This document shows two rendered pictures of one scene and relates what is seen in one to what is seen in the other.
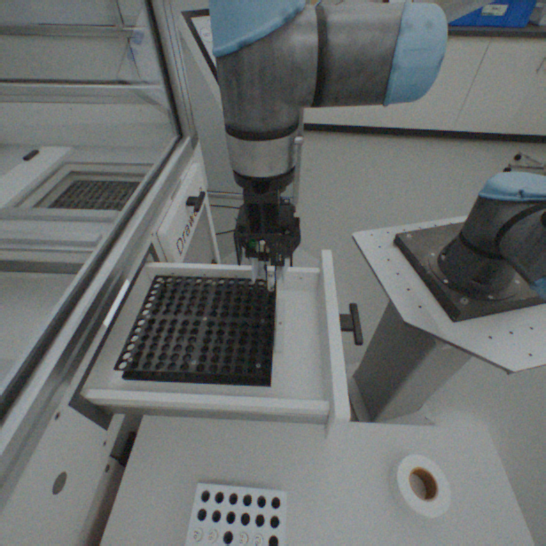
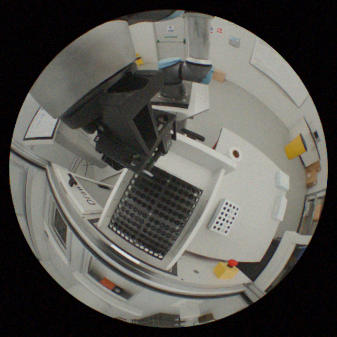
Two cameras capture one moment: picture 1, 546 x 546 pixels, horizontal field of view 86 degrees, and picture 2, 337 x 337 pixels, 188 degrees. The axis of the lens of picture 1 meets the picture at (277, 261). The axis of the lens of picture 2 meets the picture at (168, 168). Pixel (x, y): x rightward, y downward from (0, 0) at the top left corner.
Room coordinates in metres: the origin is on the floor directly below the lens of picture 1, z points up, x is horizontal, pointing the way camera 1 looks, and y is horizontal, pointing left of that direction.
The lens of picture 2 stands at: (0.22, 0.06, 1.16)
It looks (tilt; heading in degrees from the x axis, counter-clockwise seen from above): 74 degrees down; 306
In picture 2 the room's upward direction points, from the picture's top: 11 degrees counter-clockwise
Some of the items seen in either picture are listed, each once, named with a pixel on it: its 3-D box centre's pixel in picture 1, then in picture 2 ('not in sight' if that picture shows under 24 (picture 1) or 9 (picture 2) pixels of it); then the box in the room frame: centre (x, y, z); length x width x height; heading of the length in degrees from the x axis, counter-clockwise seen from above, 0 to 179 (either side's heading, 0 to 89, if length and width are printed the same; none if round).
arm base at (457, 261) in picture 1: (481, 253); (172, 85); (0.46, -0.45, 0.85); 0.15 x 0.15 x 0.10
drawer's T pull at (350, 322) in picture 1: (347, 323); (191, 137); (0.25, -0.11, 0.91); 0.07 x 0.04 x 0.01; 177
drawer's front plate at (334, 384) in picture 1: (328, 332); (186, 150); (0.25, -0.08, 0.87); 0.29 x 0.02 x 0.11; 177
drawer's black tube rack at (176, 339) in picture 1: (208, 329); (152, 212); (0.26, 0.12, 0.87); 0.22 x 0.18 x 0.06; 87
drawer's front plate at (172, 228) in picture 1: (186, 212); (74, 188); (0.58, 0.22, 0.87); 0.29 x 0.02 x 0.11; 177
